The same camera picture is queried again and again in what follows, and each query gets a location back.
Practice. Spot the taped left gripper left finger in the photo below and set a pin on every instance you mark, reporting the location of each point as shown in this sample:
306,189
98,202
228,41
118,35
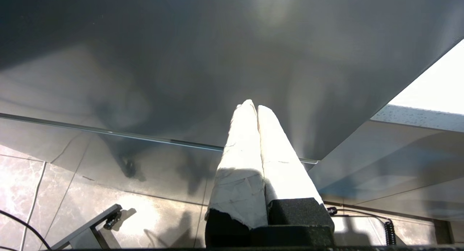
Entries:
239,178

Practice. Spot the glossy grey kick panel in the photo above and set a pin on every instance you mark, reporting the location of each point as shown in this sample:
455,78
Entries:
163,167

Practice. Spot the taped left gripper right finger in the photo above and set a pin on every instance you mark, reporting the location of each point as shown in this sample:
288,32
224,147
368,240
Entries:
286,178

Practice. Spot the grey tall cabinet door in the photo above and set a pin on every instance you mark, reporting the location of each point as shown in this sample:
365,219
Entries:
181,44

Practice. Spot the black metal stand leg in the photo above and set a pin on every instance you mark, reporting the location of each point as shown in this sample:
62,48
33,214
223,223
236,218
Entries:
83,231

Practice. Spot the black metal post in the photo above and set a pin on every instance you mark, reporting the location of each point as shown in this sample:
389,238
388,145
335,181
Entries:
444,232

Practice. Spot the grey under-counter cabinet front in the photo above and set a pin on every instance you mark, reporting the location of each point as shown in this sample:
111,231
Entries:
398,160

